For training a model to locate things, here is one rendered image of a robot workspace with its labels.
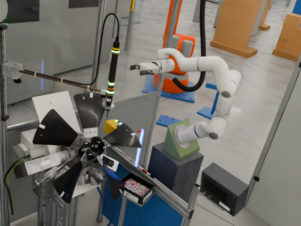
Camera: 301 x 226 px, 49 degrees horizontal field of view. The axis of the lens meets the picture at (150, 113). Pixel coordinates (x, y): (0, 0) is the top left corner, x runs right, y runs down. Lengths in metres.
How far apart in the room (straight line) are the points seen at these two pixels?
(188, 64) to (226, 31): 7.90
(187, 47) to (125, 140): 3.76
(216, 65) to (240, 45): 7.86
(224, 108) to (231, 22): 7.81
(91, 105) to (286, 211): 2.33
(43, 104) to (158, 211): 1.12
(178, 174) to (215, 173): 0.63
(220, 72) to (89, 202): 2.00
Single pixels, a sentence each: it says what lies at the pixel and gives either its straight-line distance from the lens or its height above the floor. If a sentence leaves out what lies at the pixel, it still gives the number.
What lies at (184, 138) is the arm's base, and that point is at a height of 1.09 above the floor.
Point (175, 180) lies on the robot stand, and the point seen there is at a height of 0.79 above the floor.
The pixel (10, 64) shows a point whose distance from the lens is 2.17.
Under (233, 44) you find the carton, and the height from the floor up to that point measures 0.22.
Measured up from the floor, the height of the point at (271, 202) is 0.25.
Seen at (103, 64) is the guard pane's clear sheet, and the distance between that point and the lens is 2.84.
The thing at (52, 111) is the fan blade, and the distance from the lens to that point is 1.95.
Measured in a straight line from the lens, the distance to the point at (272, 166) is 3.54.
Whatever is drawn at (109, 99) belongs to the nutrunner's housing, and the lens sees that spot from 1.97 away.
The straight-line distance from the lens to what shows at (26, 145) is 2.58.
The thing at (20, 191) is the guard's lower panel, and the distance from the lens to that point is 3.02.
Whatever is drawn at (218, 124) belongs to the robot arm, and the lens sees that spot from 2.31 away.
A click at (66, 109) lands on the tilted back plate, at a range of 2.31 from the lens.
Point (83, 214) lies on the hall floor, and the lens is 3.33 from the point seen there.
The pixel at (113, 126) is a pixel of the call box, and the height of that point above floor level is 1.07.
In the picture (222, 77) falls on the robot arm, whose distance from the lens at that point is 2.03.
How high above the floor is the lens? 2.35
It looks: 27 degrees down
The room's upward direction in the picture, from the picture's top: 11 degrees clockwise
